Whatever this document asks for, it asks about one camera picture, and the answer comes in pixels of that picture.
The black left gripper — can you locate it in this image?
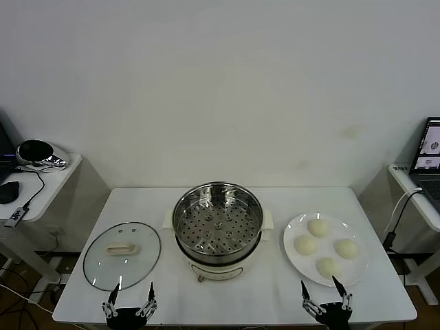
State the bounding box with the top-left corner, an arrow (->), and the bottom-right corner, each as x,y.
101,281 -> 159,330

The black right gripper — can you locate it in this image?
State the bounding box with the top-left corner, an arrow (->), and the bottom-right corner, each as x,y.
300,275 -> 355,330

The white steamed baozi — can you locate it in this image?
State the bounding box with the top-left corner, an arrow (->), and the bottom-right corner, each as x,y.
333,239 -> 359,259
294,234 -> 320,256
316,256 -> 344,278
307,218 -> 331,238

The glass lid with cream handle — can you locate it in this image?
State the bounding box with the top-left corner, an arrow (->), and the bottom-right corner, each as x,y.
82,221 -> 162,292

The perforated steel steamer basket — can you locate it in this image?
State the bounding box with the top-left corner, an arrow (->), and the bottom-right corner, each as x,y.
171,181 -> 265,259

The white round plate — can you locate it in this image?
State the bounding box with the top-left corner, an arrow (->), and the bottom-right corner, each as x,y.
283,212 -> 369,287

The cream electric cooker base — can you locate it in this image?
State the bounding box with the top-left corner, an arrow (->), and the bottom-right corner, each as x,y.
162,208 -> 275,283

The white side table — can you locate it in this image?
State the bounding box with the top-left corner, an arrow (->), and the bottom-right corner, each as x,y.
388,162 -> 440,305
0,153 -> 83,286

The grey usb adapter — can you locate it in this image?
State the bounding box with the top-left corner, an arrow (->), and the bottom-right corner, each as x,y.
2,205 -> 29,228

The black computer mouse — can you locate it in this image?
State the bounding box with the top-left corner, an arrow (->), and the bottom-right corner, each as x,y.
0,180 -> 21,205

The open laptop with lit screen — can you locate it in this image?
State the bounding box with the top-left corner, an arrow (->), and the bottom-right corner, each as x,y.
408,115 -> 440,201

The silver black headset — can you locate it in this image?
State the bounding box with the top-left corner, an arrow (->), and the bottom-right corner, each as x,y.
15,139 -> 72,170

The dark laptop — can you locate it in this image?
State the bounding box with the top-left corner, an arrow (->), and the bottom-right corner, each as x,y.
0,120 -> 18,183

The white floor cable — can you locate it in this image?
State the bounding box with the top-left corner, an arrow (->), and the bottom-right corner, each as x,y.
0,283 -> 56,314

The black floor cable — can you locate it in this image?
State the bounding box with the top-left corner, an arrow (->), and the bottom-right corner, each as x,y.
0,266 -> 66,330

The black laptop cable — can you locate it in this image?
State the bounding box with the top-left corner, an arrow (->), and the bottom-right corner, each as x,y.
388,190 -> 422,238

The white laptop cable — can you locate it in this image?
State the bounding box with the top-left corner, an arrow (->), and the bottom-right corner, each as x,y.
384,187 -> 424,234

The thin black desk cable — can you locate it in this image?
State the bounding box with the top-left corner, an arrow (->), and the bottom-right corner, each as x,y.
15,164 -> 45,209

